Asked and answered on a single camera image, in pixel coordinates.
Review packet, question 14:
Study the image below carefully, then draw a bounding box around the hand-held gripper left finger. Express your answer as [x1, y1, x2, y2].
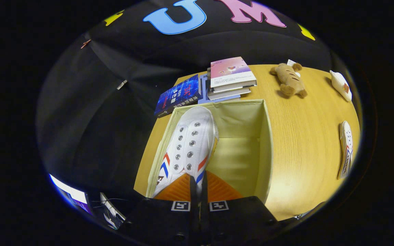
[122, 173, 199, 246]

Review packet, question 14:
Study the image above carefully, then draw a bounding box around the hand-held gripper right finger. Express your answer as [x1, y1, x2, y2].
[199, 171, 283, 246]

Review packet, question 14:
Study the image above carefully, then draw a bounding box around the fabric storage box with lid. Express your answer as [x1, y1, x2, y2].
[146, 99, 274, 205]

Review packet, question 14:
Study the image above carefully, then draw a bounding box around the white canvas shoe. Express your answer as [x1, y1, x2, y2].
[152, 106, 220, 199]
[337, 121, 354, 180]

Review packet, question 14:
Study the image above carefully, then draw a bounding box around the grey laptop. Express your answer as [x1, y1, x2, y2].
[100, 192, 126, 230]

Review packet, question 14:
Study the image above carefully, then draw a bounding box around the blue cover book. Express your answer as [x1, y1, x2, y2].
[154, 74, 201, 118]

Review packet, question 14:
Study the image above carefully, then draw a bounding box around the pale blue book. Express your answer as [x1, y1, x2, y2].
[198, 73, 242, 105]

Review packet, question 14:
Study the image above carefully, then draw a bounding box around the grey book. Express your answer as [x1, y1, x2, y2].
[207, 68, 252, 101]

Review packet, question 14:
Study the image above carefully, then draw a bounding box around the lit monitor screen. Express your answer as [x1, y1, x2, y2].
[49, 174, 94, 215]

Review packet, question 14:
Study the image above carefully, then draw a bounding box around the black backdrop cloth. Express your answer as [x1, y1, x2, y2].
[36, 0, 334, 205]

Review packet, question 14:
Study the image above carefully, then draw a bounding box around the pink cover book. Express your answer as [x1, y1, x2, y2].
[210, 56, 257, 93]

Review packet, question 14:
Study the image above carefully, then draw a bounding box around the brown bread plush toy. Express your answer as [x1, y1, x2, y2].
[270, 63, 307, 99]

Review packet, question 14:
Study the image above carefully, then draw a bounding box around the white plush toy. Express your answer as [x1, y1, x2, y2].
[330, 70, 352, 102]

